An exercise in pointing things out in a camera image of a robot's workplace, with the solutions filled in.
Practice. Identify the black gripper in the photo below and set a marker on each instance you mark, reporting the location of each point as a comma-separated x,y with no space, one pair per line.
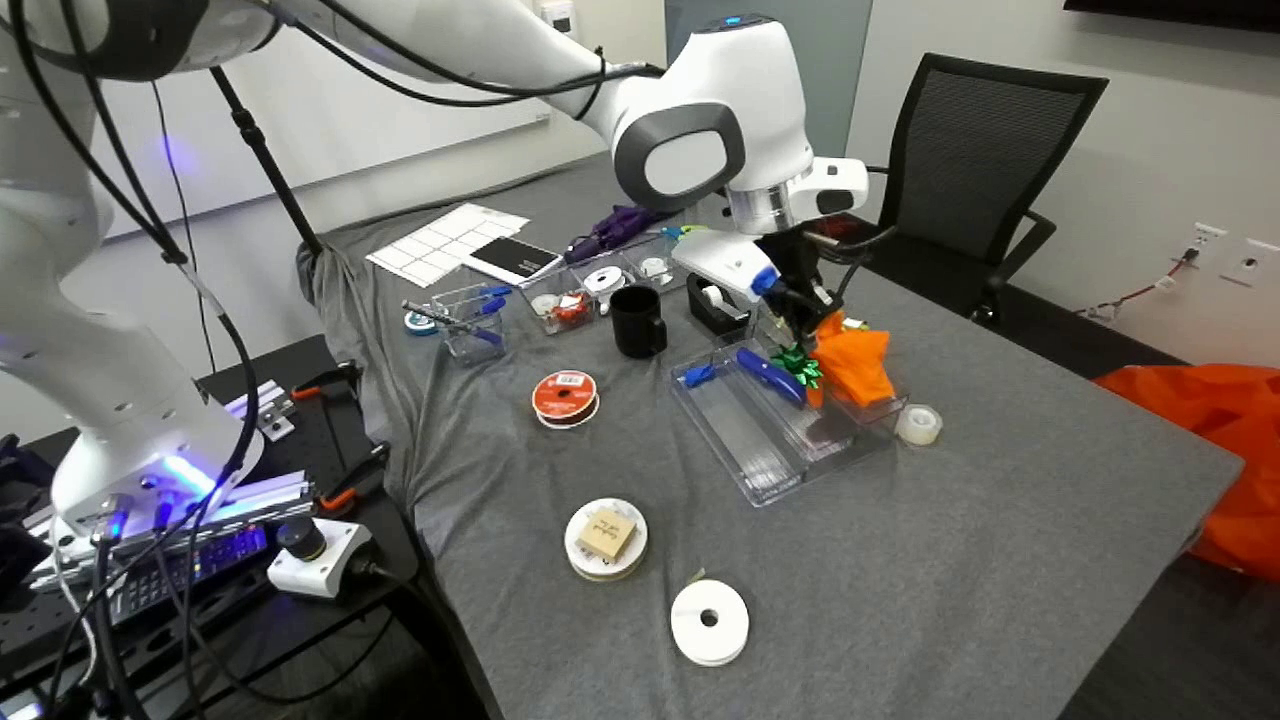
797,297

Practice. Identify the green gift bow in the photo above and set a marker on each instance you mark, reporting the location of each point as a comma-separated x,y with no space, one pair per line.
797,364

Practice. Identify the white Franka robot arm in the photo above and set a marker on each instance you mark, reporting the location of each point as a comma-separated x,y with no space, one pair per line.
694,144

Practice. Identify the white spool tan ribbon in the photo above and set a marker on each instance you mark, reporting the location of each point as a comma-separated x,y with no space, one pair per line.
604,537

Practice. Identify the white ribbon spool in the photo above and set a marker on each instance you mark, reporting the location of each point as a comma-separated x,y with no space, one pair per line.
711,622

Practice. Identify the clear pen container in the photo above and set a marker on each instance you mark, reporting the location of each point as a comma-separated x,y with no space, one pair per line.
469,325

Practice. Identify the orange crumpled cloth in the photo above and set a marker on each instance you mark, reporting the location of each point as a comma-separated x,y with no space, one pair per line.
852,363

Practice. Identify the black tape dispenser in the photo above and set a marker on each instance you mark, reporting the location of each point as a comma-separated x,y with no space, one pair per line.
716,313

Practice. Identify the large clear plastic tray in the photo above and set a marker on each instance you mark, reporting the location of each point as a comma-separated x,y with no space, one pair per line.
765,444

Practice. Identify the small clear tape roll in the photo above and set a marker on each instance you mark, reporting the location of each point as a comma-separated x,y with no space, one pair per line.
655,268

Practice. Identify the black cup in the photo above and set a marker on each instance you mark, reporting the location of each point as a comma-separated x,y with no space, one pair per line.
637,320

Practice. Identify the grey tablecloth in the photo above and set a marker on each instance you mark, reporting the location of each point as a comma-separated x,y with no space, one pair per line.
802,535

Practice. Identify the white tape roll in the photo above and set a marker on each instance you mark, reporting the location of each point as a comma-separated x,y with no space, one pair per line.
604,283

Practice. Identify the purple folded umbrella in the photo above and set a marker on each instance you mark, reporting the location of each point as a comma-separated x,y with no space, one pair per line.
610,228

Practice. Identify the red gift bow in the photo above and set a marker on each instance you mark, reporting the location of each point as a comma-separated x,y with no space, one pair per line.
575,311

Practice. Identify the small clear plastic tray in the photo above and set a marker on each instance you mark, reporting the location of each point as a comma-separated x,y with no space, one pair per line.
563,313

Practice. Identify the black mesh office chair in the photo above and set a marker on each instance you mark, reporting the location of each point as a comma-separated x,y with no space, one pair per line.
984,161

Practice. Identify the blue pen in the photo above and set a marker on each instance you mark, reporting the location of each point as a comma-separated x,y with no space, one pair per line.
482,333

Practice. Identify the white label sheet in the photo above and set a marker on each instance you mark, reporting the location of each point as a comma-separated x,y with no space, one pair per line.
444,247

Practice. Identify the blue round disc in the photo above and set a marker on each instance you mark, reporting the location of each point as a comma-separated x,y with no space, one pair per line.
419,316

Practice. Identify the white whiteboard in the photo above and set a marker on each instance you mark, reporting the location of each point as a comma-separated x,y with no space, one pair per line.
333,135

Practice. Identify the silver metal block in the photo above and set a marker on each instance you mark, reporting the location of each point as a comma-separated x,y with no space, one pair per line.
265,408

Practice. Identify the black tripod pole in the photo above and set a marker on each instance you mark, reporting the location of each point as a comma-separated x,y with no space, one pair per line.
265,161

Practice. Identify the white wall outlet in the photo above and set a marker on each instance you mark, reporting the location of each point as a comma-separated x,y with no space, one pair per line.
1211,242

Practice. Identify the white wall plate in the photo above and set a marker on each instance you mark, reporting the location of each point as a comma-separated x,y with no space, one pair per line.
1258,261

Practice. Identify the black wall television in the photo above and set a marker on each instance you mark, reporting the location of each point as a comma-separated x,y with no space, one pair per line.
1172,11

